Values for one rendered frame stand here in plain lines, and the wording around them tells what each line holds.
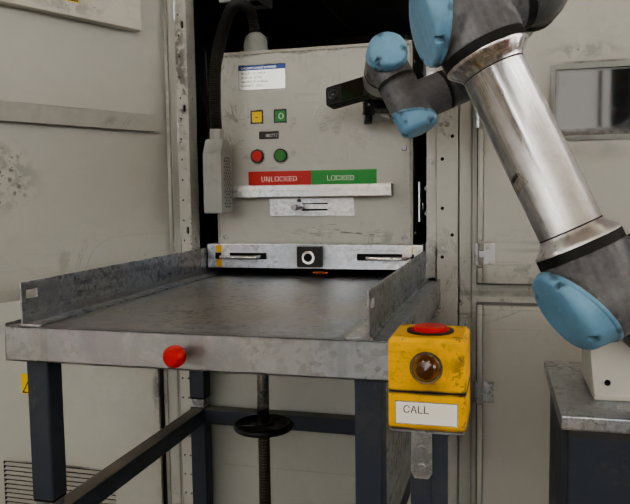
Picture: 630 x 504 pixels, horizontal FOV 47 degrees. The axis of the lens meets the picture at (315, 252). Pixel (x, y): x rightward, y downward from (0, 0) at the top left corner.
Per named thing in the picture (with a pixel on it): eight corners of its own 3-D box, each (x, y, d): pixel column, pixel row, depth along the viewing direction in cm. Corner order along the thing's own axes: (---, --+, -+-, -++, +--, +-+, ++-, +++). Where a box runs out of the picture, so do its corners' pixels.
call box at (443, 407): (465, 437, 73) (466, 338, 72) (387, 431, 75) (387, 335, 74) (470, 413, 80) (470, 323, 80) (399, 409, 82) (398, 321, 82)
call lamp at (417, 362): (441, 388, 71) (441, 355, 71) (407, 386, 72) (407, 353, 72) (443, 384, 73) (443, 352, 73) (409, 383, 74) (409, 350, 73)
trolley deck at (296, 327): (393, 382, 98) (393, 338, 97) (5, 360, 114) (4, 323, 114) (440, 305, 163) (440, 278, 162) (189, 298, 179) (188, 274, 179)
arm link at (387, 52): (379, 76, 131) (359, 37, 132) (374, 99, 142) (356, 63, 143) (418, 59, 131) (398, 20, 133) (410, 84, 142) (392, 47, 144)
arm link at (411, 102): (460, 108, 132) (434, 57, 134) (406, 131, 131) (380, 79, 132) (450, 124, 140) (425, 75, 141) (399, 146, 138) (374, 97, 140)
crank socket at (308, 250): (320, 267, 170) (319, 246, 170) (295, 267, 172) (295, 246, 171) (323, 266, 173) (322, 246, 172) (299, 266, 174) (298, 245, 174)
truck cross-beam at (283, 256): (423, 270, 166) (423, 244, 166) (207, 267, 180) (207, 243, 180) (425, 268, 171) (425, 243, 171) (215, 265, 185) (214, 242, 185)
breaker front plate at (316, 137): (411, 251, 167) (410, 42, 163) (217, 249, 180) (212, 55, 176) (411, 250, 168) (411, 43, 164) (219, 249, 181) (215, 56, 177)
